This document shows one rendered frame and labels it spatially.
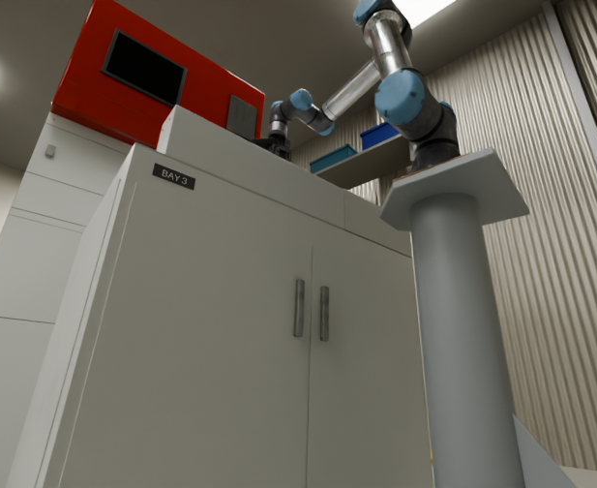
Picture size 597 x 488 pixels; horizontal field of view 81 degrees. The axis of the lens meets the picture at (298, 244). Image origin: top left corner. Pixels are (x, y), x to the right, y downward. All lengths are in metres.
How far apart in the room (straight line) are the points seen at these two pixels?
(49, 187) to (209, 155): 0.69
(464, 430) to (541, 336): 2.20
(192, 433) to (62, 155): 1.06
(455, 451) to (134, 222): 0.73
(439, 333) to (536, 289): 2.23
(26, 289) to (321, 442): 0.95
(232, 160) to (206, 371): 0.49
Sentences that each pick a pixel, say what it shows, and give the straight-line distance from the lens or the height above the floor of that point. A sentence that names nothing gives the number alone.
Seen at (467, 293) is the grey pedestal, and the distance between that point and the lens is 0.80.
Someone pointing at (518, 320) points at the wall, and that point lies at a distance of 2.97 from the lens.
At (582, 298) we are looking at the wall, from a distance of 2.94.
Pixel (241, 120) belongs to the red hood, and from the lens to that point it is 1.82.
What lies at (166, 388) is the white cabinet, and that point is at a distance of 0.71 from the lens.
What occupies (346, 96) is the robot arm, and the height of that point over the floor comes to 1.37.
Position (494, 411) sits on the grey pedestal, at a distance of 0.78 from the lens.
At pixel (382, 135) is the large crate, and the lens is 3.31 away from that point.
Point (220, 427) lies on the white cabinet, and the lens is 0.75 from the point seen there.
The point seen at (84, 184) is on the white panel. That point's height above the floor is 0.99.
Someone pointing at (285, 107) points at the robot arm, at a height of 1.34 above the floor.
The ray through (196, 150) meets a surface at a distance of 0.86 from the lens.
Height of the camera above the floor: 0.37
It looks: 22 degrees up
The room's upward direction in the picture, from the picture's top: 2 degrees clockwise
